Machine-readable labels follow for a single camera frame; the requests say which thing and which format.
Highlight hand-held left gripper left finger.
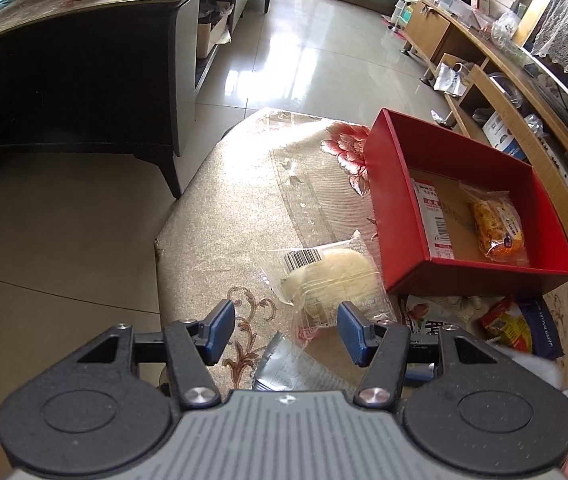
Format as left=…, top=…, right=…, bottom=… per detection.
left=78, top=299, right=237, bottom=409

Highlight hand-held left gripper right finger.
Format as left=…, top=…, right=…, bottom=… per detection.
left=336, top=301, right=495, bottom=409

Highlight clear white bread packet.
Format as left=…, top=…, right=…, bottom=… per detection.
left=259, top=230, right=397, bottom=341

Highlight silver snack packet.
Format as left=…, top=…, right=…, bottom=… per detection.
left=251, top=331, right=360, bottom=392

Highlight red cardboard box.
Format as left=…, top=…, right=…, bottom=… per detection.
left=363, top=108, right=568, bottom=297

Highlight red yellow snack packet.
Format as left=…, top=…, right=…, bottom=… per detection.
left=480, top=296, right=535, bottom=353

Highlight dark blue wafer packet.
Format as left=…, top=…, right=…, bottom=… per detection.
left=516, top=297, right=565, bottom=361

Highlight white printed packet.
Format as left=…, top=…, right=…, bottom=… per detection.
left=398, top=294, right=490, bottom=348

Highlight beige embroidered tablecloth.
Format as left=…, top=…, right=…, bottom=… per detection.
left=154, top=106, right=568, bottom=401

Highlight white red label packet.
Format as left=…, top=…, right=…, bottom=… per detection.
left=410, top=177, right=456, bottom=261

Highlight yellow orange snack packet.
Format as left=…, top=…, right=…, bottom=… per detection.
left=459, top=181, right=530, bottom=267

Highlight white crumpled packet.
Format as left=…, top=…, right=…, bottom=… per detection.
left=504, top=345, right=565, bottom=391

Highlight blue white carton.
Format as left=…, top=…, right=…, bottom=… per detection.
left=481, top=110, right=527, bottom=161

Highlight white paper bag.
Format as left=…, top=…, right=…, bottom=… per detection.
left=434, top=62, right=475, bottom=96

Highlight white storage box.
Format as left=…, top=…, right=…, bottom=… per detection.
left=196, top=10, right=235, bottom=58

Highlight black grey coffee table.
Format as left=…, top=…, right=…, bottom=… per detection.
left=0, top=0, right=257, bottom=200

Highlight wooden TV cabinet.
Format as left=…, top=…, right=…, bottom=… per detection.
left=404, top=0, right=568, bottom=261

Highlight clear plastic bags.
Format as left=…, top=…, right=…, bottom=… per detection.
left=491, top=10, right=522, bottom=46

